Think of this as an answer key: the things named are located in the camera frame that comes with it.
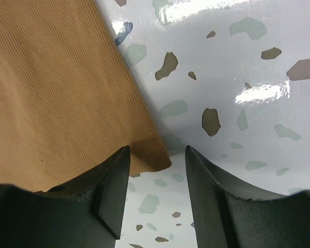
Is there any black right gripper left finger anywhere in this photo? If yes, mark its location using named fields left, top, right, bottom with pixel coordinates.
left=0, top=146, right=130, bottom=247

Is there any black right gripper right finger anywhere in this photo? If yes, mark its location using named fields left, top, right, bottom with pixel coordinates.
left=185, top=146, right=310, bottom=247

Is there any tan ribbed tank top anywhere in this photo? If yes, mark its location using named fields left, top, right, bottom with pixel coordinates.
left=0, top=1, right=171, bottom=191

